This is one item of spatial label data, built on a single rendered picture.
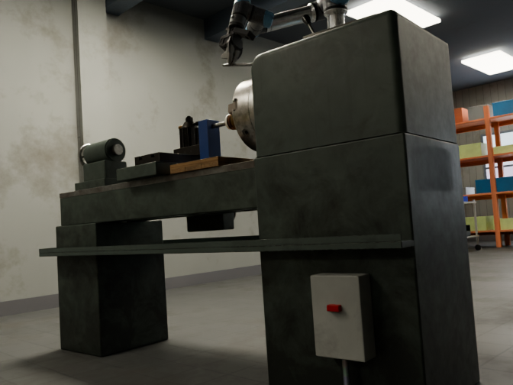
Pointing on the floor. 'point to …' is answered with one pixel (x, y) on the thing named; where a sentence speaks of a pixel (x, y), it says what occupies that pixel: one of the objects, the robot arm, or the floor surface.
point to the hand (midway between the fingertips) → (231, 62)
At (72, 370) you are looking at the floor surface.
